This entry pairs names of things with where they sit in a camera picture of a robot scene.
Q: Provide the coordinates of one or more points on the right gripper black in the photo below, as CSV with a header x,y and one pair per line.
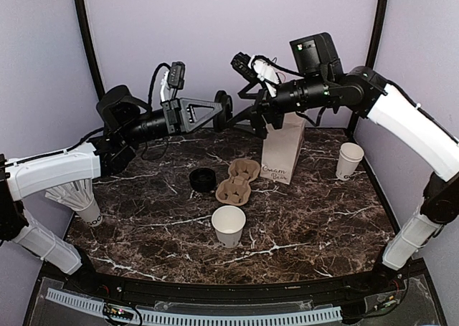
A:
x,y
262,102

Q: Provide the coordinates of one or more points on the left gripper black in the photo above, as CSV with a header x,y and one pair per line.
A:
x,y
188,125

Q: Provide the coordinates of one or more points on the stack of black lids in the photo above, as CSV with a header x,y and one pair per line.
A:
x,y
203,180

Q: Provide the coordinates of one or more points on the brown cardboard cup carrier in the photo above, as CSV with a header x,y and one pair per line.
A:
x,y
236,189

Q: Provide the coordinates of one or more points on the single white paper cup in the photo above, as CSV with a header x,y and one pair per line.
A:
x,y
228,222

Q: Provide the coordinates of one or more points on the stack of white paper cups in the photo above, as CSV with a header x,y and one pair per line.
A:
x,y
350,155

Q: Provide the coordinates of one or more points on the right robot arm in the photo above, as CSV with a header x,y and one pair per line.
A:
x,y
369,96

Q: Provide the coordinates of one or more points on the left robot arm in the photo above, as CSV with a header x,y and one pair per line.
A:
x,y
128,122

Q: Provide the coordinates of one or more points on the white paper takeout bag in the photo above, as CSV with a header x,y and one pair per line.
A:
x,y
281,148

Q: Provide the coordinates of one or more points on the cup holding wrapped straws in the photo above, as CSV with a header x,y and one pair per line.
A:
x,y
79,196

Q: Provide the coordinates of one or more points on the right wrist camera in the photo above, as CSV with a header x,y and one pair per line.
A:
x,y
251,69

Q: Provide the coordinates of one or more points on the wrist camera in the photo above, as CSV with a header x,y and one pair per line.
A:
x,y
172,82
251,69

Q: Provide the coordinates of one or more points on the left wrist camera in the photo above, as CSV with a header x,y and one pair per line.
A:
x,y
172,82

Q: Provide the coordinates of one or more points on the white slotted cable duct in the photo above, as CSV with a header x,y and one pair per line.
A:
x,y
171,313

